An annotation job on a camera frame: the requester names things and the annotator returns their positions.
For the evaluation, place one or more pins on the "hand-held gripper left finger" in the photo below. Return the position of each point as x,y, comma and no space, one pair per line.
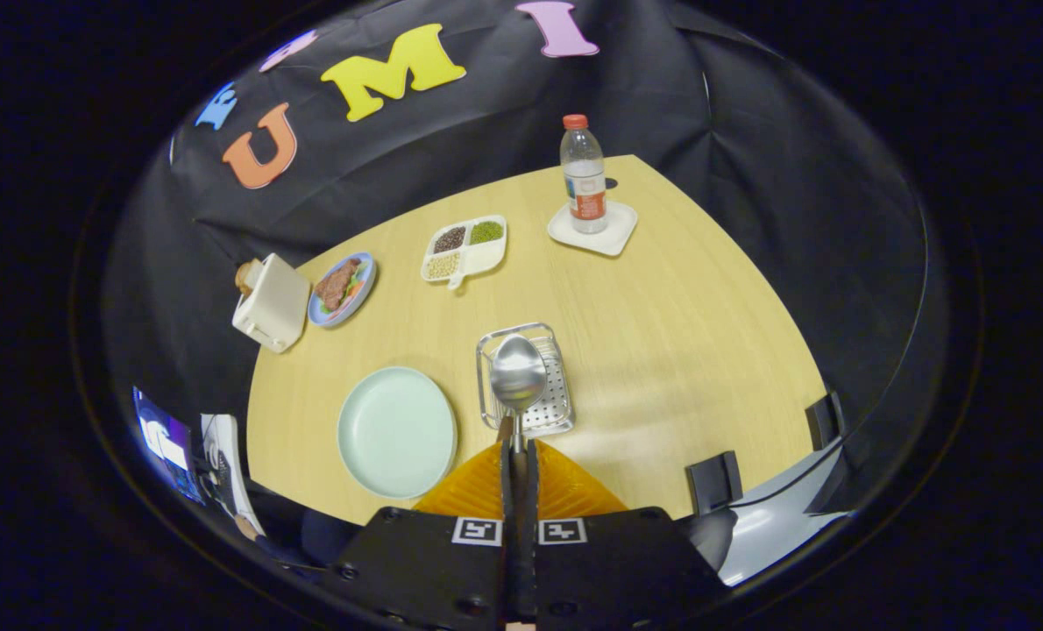
416,570

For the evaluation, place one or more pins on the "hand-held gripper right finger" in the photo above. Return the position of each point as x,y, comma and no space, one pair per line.
627,570

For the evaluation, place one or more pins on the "pale green plate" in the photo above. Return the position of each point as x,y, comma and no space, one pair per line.
397,434

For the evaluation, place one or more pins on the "white side table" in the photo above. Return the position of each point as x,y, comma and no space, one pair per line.
228,464

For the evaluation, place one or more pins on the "computer monitor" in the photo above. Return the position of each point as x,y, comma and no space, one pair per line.
166,443

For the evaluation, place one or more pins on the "blue plate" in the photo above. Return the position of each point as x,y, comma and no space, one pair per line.
359,294

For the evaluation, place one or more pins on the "brown steak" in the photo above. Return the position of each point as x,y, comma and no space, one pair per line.
337,283

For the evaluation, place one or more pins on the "cream toaster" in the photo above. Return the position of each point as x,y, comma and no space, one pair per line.
274,302

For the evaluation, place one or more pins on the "pale soybeans pile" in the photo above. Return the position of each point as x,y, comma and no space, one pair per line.
443,265

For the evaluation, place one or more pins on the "white divided dish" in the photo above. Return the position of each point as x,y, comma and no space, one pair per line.
485,257

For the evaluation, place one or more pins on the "dark red beans pile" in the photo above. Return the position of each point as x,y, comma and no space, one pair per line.
450,238

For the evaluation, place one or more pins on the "white square coaster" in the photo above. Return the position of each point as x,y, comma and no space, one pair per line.
620,232

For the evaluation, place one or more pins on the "toasted bread slice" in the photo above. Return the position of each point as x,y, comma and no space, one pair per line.
244,279

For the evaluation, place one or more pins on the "green beans pile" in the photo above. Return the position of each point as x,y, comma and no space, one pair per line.
486,232

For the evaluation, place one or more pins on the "clear water bottle red cap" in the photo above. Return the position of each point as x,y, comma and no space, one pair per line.
585,188

